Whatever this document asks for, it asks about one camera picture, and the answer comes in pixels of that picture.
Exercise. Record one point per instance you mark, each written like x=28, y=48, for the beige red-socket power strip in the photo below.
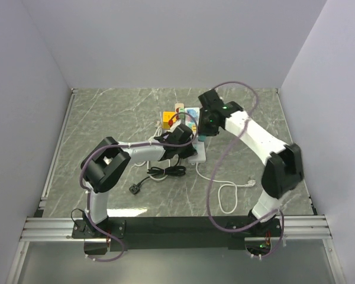
x=179, y=107

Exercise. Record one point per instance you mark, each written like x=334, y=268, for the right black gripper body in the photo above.
x=206, y=126

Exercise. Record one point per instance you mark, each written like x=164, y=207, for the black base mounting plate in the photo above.
x=175, y=232

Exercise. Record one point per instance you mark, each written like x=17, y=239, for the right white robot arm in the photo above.
x=283, y=167

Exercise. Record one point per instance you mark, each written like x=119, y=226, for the aluminium rail frame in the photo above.
x=46, y=242

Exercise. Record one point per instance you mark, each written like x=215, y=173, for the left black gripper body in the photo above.
x=186, y=151

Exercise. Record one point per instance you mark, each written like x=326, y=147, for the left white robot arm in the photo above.
x=104, y=166

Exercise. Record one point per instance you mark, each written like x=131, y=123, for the white multicolour power strip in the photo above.
x=192, y=121

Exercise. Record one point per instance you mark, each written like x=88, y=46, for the yellow cube adapter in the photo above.
x=168, y=119

